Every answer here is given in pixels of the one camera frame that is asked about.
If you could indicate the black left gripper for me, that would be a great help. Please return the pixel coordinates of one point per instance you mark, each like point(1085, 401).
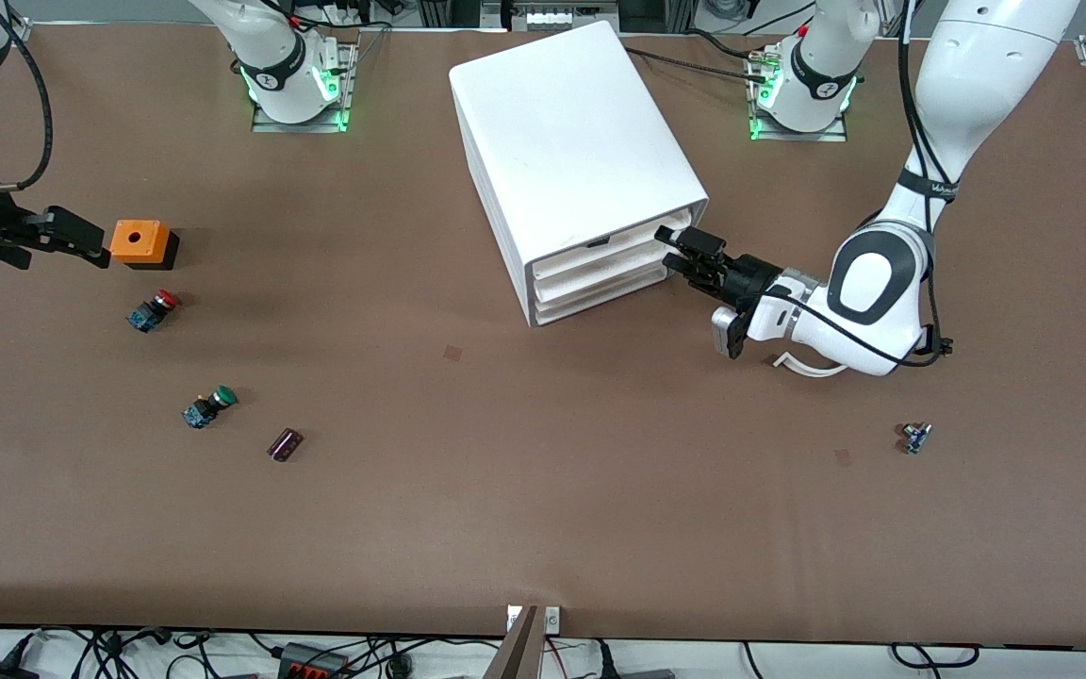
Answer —
point(748, 275)

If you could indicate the white plastic drawer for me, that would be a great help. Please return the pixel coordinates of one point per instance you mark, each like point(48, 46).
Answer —
point(600, 294)
point(609, 270)
point(618, 243)

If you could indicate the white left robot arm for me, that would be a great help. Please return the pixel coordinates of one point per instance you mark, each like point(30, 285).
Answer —
point(977, 75)

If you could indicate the red push button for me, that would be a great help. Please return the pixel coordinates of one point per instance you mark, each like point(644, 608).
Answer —
point(152, 311)

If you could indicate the white drawer cabinet shell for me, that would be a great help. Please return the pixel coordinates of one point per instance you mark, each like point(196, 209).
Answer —
point(562, 141)

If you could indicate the green push button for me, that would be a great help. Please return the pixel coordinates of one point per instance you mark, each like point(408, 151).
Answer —
point(208, 407)

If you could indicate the black rectangular white-faced button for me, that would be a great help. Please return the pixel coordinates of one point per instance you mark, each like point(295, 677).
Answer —
point(945, 347)

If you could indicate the white curved plastic clip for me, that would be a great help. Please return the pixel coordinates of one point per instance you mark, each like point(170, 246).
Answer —
point(812, 371)

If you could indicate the white background device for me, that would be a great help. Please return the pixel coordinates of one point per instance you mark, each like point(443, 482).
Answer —
point(557, 17)

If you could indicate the chrome metal tee fitting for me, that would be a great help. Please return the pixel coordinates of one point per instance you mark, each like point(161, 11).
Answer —
point(915, 438)

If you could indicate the dark purple cylindrical capacitor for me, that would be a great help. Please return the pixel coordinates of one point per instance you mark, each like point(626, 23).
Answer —
point(285, 445)

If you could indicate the black red power strip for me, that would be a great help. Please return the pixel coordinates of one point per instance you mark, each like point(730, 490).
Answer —
point(312, 665)

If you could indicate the orange button enclosure box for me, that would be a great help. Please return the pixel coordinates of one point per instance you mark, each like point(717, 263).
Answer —
point(138, 240)

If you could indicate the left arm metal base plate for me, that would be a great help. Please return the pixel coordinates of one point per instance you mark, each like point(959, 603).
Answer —
point(798, 136)

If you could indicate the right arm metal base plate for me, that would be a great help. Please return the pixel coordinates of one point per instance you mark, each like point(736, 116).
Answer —
point(298, 127)

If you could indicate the small white bracket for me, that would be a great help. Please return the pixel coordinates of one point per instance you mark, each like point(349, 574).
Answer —
point(552, 620)
point(513, 620)

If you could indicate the brown wooden post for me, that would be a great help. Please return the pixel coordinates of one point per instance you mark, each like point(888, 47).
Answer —
point(517, 655)

